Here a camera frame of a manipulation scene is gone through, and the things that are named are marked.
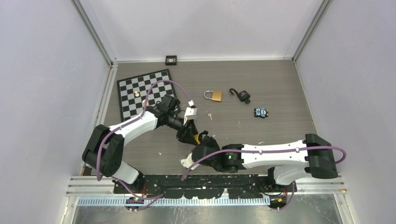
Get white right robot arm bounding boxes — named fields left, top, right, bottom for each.
left=181, top=133, right=346, bottom=192

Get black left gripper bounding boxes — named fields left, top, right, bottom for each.
left=167, top=112, right=199, bottom=145

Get black Kaijing padlock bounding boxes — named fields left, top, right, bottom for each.
left=229, top=88, right=251, bottom=102

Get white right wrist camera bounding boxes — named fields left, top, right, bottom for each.
left=180, top=153, right=194, bottom=169

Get yellow small padlock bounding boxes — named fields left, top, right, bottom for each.
left=194, top=134, right=202, bottom=145

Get small black square box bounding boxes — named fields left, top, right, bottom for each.
left=165, top=56, right=177, bottom=66

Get black white chessboard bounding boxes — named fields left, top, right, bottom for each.
left=117, top=69, right=177, bottom=121

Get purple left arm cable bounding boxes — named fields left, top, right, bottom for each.
left=96, top=79, right=195, bottom=211

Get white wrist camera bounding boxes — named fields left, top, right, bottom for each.
left=184, top=107, right=198, bottom=125
left=180, top=153, right=194, bottom=169

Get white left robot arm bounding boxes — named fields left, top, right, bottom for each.
left=82, top=94, right=203, bottom=193

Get brass padlock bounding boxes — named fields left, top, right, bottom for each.
left=203, top=91, right=222, bottom=102

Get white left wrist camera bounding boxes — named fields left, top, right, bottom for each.
left=184, top=107, right=198, bottom=125

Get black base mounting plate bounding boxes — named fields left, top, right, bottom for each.
left=127, top=174, right=297, bottom=199

